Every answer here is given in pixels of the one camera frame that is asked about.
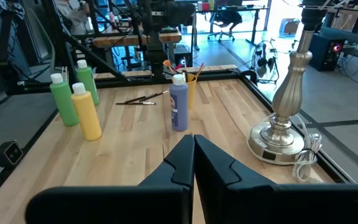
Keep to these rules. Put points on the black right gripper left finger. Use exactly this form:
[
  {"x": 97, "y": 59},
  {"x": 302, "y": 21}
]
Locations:
[{"x": 135, "y": 205}]

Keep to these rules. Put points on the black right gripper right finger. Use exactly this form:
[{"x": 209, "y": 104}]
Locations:
[{"x": 259, "y": 205}]

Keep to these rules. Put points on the black paintbrush silver ferrule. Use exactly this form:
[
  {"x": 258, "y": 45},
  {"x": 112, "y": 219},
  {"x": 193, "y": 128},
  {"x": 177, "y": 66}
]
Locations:
[
  {"x": 155, "y": 96},
  {"x": 135, "y": 103},
  {"x": 135, "y": 99}
]

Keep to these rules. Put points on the large purple paint bottle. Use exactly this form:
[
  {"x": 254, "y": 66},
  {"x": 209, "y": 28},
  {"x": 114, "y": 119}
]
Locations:
[{"x": 179, "y": 105}]

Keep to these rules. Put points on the light green paint bottle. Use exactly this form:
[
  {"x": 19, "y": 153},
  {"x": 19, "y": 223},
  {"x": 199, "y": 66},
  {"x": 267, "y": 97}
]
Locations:
[
  {"x": 87, "y": 82},
  {"x": 64, "y": 102}
]

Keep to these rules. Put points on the pale bristle silver ferrule paintbrush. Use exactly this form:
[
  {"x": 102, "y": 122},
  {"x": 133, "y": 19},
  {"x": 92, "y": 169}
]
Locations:
[{"x": 185, "y": 67}]

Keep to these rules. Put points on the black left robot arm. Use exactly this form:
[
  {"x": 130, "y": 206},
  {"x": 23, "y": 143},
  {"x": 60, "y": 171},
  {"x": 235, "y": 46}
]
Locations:
[{"x": 155, "y": 46}]

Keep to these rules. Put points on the large yellow paint bottle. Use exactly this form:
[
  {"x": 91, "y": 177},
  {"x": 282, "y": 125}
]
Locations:
[{"x": 85, "y": 115}]

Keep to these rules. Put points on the silver table lamp white shade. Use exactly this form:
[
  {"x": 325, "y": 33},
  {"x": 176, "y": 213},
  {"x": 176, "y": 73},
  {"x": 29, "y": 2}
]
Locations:
[{"x": 287, "y": 93}]

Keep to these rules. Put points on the orange brush holder cup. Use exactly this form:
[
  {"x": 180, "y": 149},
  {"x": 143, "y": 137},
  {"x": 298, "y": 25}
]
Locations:
[{"x": 192, "y": 93}]

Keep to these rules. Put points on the black floor fan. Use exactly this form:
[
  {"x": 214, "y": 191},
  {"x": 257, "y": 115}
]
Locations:
[{"x": 264, "y": 63}]

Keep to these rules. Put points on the wooden background table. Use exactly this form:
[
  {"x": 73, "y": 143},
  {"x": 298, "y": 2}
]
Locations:
[{"x": 129, "y": 40}]

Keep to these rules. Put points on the black equipment box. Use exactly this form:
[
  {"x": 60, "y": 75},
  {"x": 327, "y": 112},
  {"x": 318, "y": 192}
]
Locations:
[{"x": 326, "y": 51}]

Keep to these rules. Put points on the cardboard box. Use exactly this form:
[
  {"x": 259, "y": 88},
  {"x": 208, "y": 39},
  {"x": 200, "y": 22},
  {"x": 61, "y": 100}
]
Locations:
[{"x": 289, "y": 26}]

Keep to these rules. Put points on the black office chair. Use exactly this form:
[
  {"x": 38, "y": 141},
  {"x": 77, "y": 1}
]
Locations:
[{"x": 225, "y": 21}]

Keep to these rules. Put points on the black workbench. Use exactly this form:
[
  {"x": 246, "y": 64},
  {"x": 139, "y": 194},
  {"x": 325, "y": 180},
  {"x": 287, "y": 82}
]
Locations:
[{"x": 353, "y": 35}]

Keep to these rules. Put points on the person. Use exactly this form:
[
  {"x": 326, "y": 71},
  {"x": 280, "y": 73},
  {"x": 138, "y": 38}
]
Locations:
[{"x": 73, "y": 17}]

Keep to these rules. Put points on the black background desk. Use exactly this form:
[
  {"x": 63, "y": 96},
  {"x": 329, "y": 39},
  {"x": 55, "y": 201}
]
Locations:
[{"x": 228, "y": 9}]

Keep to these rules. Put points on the black frame clamp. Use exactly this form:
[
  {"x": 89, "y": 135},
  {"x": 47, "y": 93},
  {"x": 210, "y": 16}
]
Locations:
[{"x": 250, "y": 74}]

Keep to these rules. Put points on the small black camera box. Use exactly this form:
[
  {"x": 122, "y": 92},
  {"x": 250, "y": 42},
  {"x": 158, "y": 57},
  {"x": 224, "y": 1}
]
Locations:
[{"x": 8, "y": 154}]

